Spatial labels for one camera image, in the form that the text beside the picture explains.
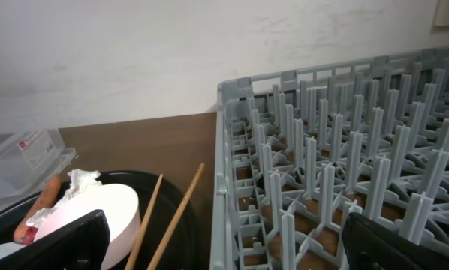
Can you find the wooden chopstick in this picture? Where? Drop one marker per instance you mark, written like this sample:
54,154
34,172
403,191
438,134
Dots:
139,239
175,220

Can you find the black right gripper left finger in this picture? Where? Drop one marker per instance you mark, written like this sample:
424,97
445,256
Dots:
81,244

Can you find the red snack wrapper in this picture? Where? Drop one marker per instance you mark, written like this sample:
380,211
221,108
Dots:
29,236

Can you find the clear plastic bin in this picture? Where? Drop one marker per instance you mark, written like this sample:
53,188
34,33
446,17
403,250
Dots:
28,160

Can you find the white napkin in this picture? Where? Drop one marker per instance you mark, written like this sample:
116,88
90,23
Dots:
81,181

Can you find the grey dishwasher rack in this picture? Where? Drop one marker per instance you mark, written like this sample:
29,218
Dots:
297,151

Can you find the orange carrot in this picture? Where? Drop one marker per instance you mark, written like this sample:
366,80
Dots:
46,200

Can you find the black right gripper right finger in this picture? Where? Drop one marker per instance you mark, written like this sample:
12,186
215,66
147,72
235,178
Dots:
370,246

